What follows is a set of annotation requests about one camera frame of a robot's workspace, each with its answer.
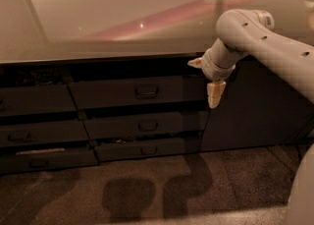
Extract dark cabinet door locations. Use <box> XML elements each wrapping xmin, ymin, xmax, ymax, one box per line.
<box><xmin>200</xmin><ymin>57</ymin><xmax>314</xmax><ymax>151</ymax></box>

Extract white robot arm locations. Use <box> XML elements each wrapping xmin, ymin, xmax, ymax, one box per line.
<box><xmin>188</xmin><ymin>9</ymin><xmax>314</xmax><ymax>225</ymax></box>

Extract dark drawer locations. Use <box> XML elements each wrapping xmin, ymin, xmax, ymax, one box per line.
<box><xmin>0</xmin><ymin>148</ymin><xmax>98</xmax><ymax>174</ymax></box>
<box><xmin>0</xmin><ymin>84</ymin><xmax>76</xmax><ymax>117</ymax></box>
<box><xmin>0</xmin><ymin>121</ymin><xmax>88</xmax><ymax>147</ymax></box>
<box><xmin>84</xmin><ymin>111</ymin><xmax>208</xmax><ymax>140</ymax></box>
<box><xmin>69</xmin><ymin>76</ymin><xmax>205</xmax><ymax>109</ymax></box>
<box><xmin>94</xmin><ymin>137</ymin><xmax>200</xmax><ymax>162</ymax></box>

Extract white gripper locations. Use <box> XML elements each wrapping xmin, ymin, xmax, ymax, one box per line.
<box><xmin>187</xmin><ymin>49</ymin><xmax>236</xmax><ymax>109</ymax></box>

